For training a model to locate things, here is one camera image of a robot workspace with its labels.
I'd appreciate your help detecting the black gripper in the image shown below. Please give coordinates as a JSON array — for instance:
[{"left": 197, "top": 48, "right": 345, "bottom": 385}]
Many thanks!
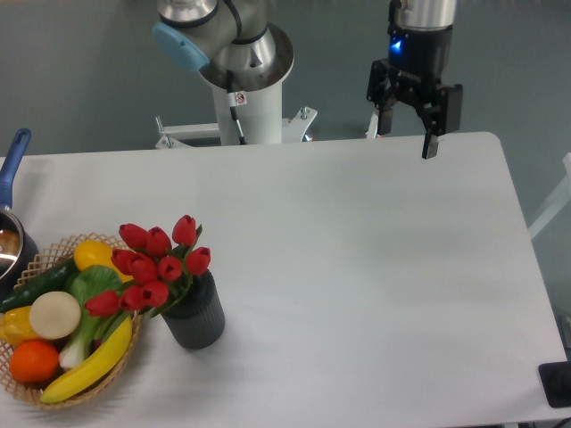
[{"left": 366, "top": 24, "right": 463, "bottom": 160}]

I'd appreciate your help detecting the red tulip bouquet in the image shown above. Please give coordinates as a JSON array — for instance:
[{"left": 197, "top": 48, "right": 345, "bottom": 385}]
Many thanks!
[{"left": 84, "top": 215, "right": 211, "bottom": 317}]

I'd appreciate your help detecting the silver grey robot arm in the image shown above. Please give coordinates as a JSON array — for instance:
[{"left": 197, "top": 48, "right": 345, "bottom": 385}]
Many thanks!
[{"left": 153, "top": 1, "right": 463, "bottom": 159}]

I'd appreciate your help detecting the dark grey ribbed vase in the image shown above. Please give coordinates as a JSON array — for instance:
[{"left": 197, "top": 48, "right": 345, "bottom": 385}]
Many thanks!
[{"left": 161, "top": 270, "right": 226, "bottom": 350}]

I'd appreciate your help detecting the black device at table edge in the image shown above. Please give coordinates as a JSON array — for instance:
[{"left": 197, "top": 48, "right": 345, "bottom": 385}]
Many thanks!
[{"left": 538, "top": 361, "right": 571, "bottom": 408}]

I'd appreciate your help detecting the yellow lemon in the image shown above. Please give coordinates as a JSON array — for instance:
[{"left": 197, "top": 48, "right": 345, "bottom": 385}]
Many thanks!
[{"left": 73, "top": 240, "right": 133, "bottom": 283}]

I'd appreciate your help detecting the green bok choy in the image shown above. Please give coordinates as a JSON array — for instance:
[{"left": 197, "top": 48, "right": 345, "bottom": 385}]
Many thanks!
[{"left": 58, "top": 265, "right": 124, "bottom": 371}]

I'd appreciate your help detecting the woven wicker basket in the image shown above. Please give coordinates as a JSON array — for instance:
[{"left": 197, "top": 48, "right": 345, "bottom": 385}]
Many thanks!
[{"left": 1, "top": 233, "right": 142, "bottom": 409}]

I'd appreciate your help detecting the green cucumber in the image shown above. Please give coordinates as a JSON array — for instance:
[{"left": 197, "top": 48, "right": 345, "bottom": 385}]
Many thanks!
[{"left": 1, "top": 259, "right": 79, "bottom": 314}]

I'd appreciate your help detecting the yellow banana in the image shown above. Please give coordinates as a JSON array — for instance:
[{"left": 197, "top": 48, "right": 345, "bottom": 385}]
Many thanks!
[{"left": 40, "top": 317, "right": 133, "bottom": 404}]

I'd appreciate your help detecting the yellow bell pepper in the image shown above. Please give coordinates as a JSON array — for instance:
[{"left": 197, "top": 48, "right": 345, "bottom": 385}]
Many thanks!
[{"left": 1, "top": 306, "right": 41, "bottom": 347}]

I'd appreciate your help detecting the orange fruit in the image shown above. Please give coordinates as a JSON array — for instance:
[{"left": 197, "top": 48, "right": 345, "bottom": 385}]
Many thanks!
[{"left": 9, "top": 340, "right": 60, "bottom": 383}]

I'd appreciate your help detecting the white table clamp bracket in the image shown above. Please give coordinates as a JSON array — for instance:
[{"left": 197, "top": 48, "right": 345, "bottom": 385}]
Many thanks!
[{"left": 155, "top": 106, "right": 318, "bottom": 149}]

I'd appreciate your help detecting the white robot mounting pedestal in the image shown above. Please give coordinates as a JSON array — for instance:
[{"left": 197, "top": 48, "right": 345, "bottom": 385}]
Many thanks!
[{"left": 211, "top": 83, "right": 282, "bottom": 145}]

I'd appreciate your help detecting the white frame at right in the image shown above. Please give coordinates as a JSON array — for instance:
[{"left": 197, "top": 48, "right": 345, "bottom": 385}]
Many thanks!
[{"left": 527, "top": 152, "right": 570, "bottom": 240}]

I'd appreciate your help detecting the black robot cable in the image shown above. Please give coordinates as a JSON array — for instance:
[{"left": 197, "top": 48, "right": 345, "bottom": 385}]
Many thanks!
[{"left": 225, "top": 70, "right": 248, "bottom": 145}]

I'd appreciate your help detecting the blue handled saucepan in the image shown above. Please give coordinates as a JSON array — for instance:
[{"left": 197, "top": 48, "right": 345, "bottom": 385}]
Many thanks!
[{"left": 1, "top": 128, "right": 38, "bottom": 300}]

